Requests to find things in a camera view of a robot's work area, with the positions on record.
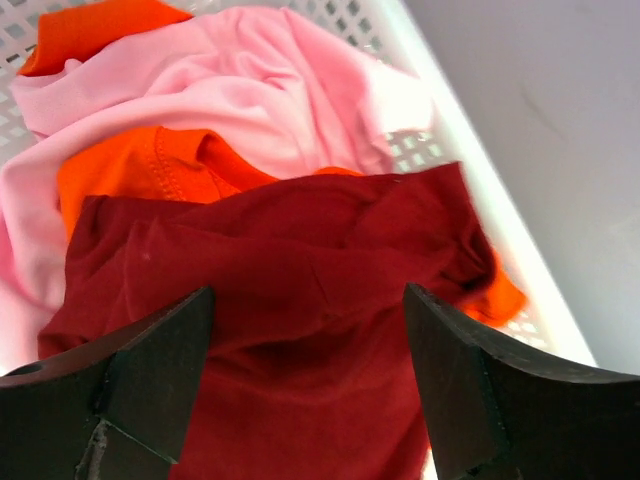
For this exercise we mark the pink t shirt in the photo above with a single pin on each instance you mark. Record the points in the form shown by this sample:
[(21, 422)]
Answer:
[(240, 85)]

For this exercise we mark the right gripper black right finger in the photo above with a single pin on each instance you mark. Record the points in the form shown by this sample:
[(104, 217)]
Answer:
[(496, 408)]

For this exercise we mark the dark red t shirt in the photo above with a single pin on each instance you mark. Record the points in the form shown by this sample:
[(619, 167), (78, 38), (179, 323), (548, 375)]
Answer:
[(309, 372)]

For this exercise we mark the white plastic laundry basket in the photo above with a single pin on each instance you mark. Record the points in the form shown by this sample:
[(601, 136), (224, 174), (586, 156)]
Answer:
[(142, 100)]

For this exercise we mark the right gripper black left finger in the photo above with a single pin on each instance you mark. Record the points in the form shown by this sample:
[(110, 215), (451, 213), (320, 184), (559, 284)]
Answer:
[(115, 408)]

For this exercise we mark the orange t shirt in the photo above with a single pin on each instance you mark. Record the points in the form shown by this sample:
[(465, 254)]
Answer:
[(150, 165)]

